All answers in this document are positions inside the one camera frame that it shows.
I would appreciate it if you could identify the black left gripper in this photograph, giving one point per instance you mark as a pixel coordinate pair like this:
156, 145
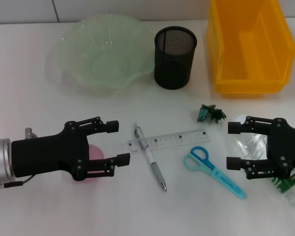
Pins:
46, 155

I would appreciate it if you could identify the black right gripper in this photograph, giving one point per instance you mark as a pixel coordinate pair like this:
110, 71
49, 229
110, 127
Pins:
287, 147

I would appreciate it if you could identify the clear water bottle green label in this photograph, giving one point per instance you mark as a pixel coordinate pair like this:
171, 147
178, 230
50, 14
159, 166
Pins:
253, 146

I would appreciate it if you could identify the pink peach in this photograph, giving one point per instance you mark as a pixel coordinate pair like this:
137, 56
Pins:
96, 152

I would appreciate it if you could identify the blue capped scissors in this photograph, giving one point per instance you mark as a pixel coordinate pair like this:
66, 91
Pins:
223, 179

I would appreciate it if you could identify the clear plastic ruler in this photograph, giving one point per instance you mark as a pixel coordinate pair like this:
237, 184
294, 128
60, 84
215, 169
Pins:
177, 140

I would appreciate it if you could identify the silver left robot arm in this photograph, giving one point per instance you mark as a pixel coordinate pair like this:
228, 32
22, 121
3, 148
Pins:
0, 159

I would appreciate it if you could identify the white grey ballpoint pen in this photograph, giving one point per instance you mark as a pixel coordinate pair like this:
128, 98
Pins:
152, 163

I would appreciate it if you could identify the green glass fruit plate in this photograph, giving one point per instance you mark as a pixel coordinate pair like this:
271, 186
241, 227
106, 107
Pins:
100, 61

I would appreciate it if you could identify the black mesh pen holder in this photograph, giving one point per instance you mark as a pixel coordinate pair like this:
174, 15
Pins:
174, 64

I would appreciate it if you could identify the yellow plastic bin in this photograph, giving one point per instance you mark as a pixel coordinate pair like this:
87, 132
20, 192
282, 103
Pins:
250, 83

